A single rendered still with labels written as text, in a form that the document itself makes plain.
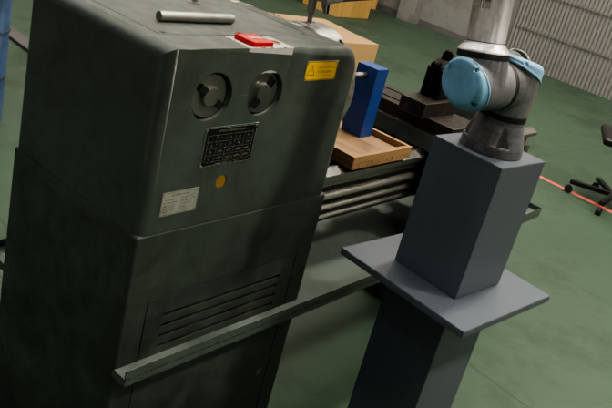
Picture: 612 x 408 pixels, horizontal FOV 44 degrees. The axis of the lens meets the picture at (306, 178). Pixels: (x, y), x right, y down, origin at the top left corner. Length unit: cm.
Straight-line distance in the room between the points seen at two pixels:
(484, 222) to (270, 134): 54
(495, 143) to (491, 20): 30
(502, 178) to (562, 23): 826
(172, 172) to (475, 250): 75
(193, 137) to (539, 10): 882
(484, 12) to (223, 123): 60
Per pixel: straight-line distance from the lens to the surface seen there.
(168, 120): 145
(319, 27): 204
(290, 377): 271
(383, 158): 226
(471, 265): 185
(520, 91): 177
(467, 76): 166
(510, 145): 181
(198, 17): 164
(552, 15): 1005
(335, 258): 235
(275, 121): 167
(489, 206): 178
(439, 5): 1103
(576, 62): 987
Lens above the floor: 160
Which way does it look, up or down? 22 degrees down
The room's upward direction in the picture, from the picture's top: 14 degrees clockwise
